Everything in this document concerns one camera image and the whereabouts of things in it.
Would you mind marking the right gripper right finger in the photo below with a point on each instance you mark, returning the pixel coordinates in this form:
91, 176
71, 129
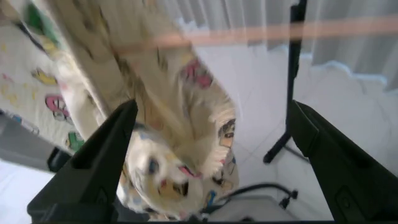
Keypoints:
348, 174

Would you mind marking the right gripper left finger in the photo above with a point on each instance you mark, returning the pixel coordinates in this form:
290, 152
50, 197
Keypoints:
93, 168

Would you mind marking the cream printed garment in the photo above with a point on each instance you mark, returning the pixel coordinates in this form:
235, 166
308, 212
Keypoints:
174, 118

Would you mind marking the pink clothes hanger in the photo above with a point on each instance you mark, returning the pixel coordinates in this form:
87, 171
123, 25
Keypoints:
264, 32

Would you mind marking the black clothes rack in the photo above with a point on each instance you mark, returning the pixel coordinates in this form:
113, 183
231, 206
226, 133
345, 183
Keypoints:
290, 93

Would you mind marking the white curtain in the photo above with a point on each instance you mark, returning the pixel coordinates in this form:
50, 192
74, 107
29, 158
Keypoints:
342, 18

